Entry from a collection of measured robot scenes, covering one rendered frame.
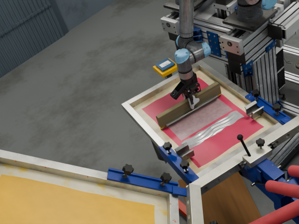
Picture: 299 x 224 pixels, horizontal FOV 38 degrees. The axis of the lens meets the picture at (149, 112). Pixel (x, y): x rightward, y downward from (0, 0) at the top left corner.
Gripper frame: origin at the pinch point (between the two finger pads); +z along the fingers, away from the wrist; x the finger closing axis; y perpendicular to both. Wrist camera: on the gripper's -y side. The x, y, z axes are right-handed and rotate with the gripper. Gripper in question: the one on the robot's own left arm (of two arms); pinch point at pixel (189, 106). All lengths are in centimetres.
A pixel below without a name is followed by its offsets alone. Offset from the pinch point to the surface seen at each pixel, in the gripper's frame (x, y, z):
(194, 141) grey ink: -20.4, -11.2, 4.4
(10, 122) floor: 224, -96, 103
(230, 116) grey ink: -19.2, 13.5, 3.6
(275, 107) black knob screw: -38.7, 27.6, -6.7
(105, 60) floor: 244, 26, 100
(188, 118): -3.1, -3.6, 4.9
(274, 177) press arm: -70, -1, -4
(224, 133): -26.0, 3.8, 4.6
